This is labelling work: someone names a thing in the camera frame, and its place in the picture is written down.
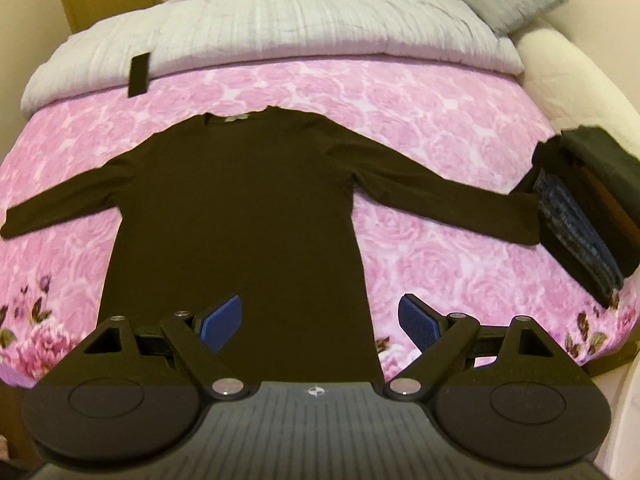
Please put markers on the white ribbed quilt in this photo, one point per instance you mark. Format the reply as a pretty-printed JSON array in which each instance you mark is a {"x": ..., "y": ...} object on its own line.
[{"x": 300, "y": 25}]

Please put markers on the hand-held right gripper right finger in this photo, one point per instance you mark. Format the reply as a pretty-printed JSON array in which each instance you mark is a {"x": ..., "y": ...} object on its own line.
[{"x": 417, "y": 322}]

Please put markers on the dark green folded garment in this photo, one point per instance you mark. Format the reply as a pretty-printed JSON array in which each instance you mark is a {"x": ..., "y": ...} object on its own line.
[{"x": 605, "y": 155}]

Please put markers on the pink rose-patterned blanket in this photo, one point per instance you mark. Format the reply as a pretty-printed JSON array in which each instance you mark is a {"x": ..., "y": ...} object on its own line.
[{"x": 450, "y": 125}]

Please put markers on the grey pillow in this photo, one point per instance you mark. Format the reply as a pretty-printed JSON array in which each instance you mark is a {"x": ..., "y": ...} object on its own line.
[{"x": 510, "y": 0}]

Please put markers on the dark brown long-sleeved shirt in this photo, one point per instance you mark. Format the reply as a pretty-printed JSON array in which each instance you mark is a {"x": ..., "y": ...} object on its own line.
[{"x": 240, "y": 210}]

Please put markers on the black smartphone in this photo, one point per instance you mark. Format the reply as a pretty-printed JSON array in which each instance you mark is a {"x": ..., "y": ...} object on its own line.
[{"x": 140, "y": 75}]

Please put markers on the blue patterned folded garment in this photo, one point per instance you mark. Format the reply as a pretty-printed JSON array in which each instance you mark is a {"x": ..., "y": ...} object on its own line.
[{"x": 575, "y": 230}]

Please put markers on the black folded garment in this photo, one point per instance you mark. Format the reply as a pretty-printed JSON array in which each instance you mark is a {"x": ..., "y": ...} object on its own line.
[{"x": 565, "y": 266}]

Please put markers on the brown folded garment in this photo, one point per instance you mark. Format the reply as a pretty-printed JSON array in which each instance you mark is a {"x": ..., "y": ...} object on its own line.
[{"x": 625, "y": 220}]

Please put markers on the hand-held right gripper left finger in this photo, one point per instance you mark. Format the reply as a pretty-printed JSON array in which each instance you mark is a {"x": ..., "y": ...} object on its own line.
[{"x": 222, "y": 322}]

